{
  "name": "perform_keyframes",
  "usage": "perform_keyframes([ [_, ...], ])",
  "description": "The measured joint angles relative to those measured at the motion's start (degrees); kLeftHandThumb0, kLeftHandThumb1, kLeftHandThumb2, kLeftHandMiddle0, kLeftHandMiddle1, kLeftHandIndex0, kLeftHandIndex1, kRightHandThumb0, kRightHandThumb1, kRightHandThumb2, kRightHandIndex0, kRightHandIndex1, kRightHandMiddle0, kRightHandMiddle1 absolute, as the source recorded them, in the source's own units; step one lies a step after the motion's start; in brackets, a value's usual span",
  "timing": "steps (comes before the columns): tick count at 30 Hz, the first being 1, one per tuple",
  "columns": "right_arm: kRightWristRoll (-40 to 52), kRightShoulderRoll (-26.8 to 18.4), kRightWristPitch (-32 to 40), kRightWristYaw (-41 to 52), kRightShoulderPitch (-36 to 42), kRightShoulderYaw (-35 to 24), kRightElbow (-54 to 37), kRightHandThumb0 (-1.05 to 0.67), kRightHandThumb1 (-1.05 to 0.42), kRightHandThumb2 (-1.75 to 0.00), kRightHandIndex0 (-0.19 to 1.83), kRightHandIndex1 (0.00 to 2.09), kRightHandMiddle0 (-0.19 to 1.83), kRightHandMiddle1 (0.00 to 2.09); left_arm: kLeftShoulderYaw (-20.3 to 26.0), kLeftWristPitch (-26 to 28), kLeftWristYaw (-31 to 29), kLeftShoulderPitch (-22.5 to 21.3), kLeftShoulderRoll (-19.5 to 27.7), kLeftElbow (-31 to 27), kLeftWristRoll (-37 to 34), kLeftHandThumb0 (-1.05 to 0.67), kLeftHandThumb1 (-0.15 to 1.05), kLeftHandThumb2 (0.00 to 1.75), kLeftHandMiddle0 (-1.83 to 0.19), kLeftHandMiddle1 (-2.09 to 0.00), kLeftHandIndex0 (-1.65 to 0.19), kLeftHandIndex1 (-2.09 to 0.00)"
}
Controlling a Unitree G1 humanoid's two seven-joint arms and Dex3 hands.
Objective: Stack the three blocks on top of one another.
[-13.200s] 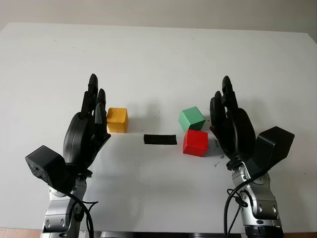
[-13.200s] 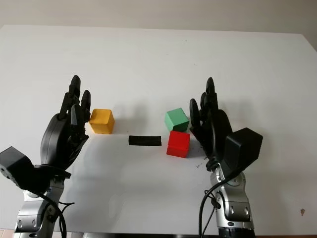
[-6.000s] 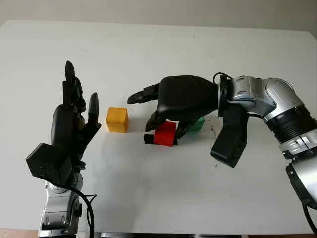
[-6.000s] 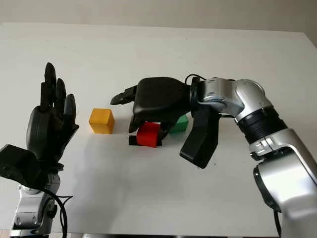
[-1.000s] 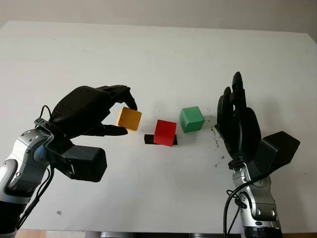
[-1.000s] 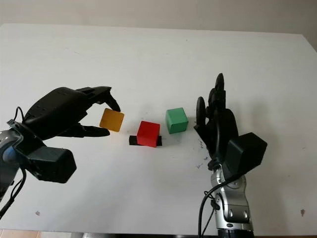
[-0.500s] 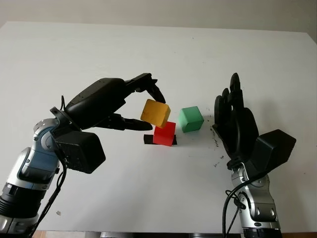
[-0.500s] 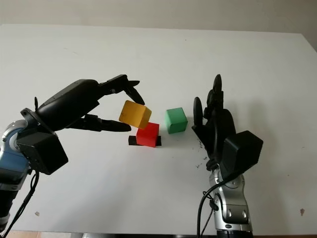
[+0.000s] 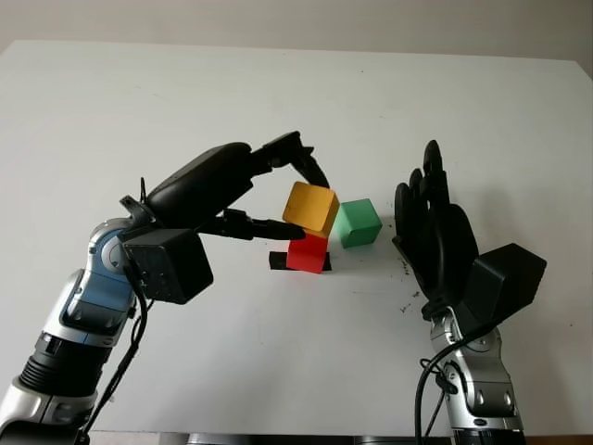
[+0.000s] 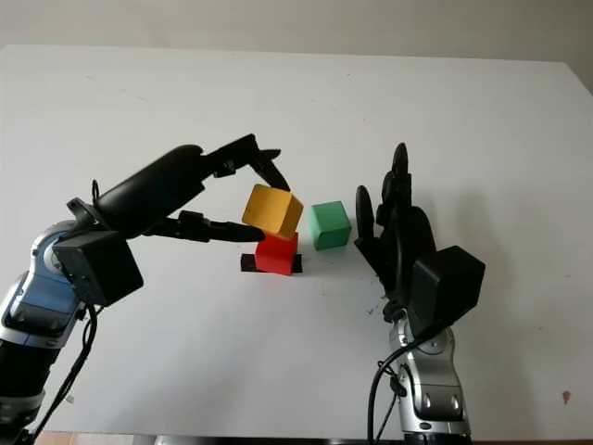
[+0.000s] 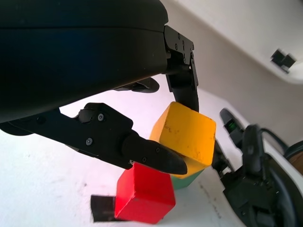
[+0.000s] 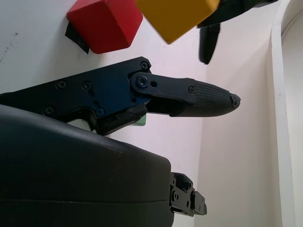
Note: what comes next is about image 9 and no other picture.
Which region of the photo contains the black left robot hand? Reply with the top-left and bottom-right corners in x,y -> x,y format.
146,131 -> 335,242

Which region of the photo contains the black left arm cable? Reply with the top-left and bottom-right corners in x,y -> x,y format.
76,249 -> 149,445

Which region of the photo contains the yellow cube block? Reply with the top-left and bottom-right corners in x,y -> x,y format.
281,181 -> 341,240

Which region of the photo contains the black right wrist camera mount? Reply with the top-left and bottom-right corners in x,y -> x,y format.
456,243 -> 548,333

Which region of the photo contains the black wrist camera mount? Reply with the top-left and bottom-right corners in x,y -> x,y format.
456,243 -> 548,333
118,227 -> 214,306

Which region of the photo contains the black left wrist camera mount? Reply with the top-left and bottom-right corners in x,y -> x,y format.
118,227 -> 214,306

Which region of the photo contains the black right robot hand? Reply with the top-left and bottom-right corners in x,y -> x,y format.
392,139 -> 481,321

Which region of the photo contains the black tape strip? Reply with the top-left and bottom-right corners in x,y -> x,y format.
268,250 -> 333,273

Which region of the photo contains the red cube block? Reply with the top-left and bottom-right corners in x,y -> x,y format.
285,234 -> 328,274

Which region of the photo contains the green cube block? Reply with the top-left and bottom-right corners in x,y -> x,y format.
334,197 -> 384,249

